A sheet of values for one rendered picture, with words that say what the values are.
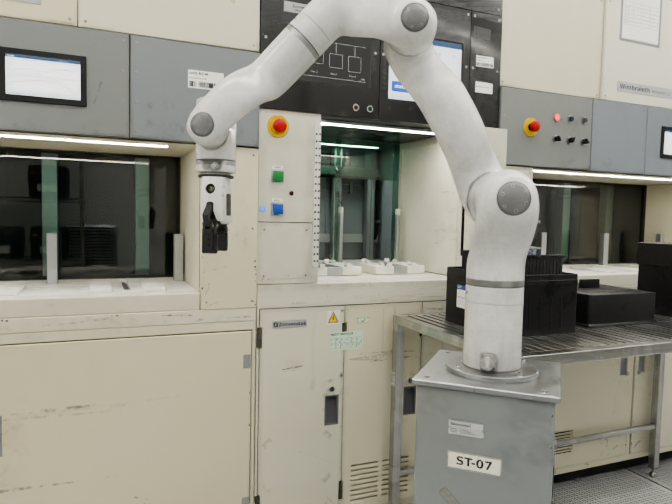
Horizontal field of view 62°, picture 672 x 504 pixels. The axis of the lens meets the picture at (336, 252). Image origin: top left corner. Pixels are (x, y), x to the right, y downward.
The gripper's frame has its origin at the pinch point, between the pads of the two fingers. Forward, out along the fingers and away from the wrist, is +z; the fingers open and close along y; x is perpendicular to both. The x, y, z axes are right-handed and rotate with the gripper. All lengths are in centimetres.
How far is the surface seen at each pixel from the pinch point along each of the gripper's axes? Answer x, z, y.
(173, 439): 21, 59, 38
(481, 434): -55, 34, -13
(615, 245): -165, 5, 175
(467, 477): -53, 43, -12
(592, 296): -103, 15, 52
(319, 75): -18, -51, 56
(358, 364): -32, 42, 63
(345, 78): -26, -51, 60
